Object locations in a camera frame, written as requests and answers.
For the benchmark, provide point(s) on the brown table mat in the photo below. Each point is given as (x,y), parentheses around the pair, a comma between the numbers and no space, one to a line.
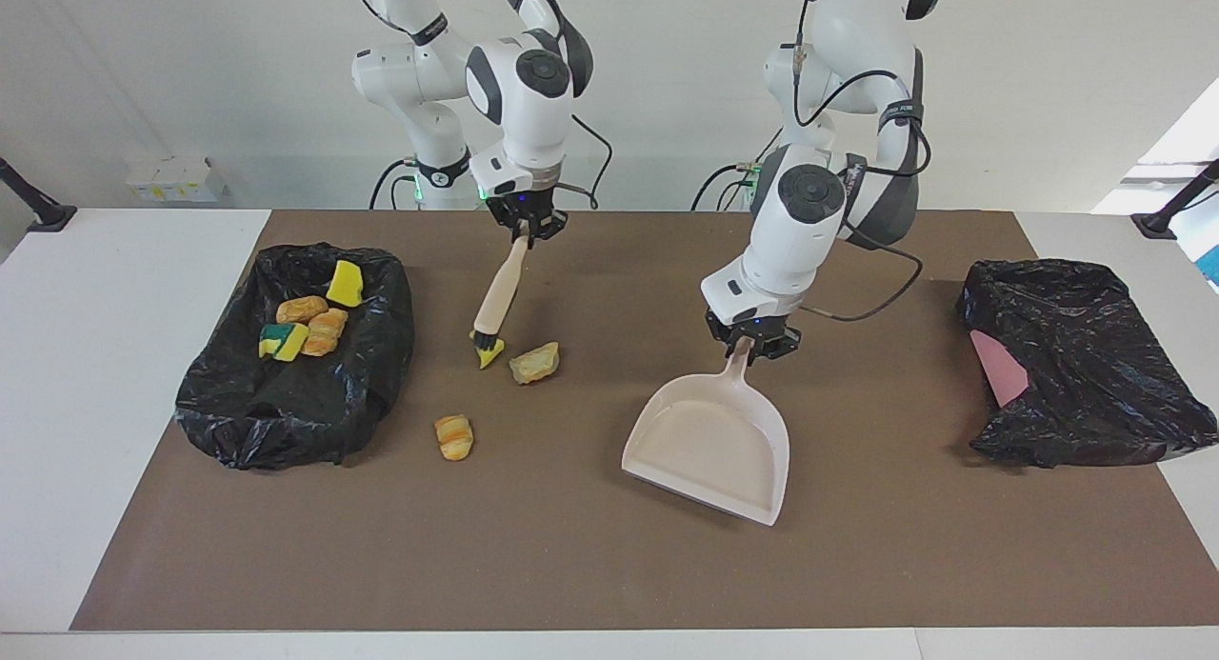
(609,565)

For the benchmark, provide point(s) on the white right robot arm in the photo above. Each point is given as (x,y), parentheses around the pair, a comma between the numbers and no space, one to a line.
(524,98)

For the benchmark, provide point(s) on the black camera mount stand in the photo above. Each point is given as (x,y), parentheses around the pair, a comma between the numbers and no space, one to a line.
(52,217)
(1157,225)

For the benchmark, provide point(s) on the black trash bag bin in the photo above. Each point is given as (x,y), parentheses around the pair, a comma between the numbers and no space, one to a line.
(286,403)

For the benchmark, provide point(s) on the beige plastic dustpan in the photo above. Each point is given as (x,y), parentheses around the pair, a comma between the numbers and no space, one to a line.
(705,441)

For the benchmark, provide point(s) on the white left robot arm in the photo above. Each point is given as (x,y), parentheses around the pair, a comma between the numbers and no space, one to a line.
(800,231)

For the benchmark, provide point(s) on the striped orange croissant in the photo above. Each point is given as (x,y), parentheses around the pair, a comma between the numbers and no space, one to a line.
(326,331)
(454,436)

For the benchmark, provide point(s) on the white wall socket box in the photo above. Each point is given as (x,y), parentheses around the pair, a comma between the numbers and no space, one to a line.
(176,179)

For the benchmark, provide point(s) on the brown bread bun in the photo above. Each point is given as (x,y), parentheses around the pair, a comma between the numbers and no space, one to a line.
(302,309)

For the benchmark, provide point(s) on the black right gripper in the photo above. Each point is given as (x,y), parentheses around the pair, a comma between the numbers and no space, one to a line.
(519,206)

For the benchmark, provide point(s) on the yellow sponge with green pad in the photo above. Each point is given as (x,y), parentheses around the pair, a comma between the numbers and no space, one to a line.
(284,341)

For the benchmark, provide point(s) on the pale bread chunk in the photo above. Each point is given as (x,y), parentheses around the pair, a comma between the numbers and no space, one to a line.
(534,363)

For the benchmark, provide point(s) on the blue plastic item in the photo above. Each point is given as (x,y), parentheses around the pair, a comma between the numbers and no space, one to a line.
(1212,265)

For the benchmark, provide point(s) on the black bag over pink bin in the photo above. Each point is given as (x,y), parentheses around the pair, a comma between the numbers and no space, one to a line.
(1095,374)

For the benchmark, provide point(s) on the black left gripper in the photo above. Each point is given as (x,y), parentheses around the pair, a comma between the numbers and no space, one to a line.
(762,329)

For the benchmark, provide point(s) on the notched yellow sponge piece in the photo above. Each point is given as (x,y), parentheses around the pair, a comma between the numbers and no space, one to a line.
(345,284)

